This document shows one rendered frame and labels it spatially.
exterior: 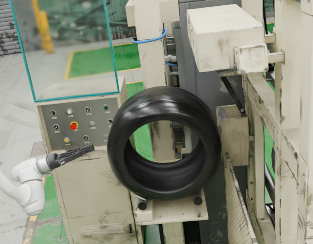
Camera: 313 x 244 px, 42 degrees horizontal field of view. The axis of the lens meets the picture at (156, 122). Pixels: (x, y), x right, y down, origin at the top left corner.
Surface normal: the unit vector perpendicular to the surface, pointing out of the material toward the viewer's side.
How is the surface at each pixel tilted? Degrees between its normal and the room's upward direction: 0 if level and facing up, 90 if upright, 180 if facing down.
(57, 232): 0
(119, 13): 90
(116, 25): 90
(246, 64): 72
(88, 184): 90
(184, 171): 40
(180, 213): 0
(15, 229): 0
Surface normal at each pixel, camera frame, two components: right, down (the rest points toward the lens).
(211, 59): -0.01, 0.39
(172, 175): -0.17, -0.51
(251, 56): -0.04, 0.10
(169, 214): -0.11, -0.91
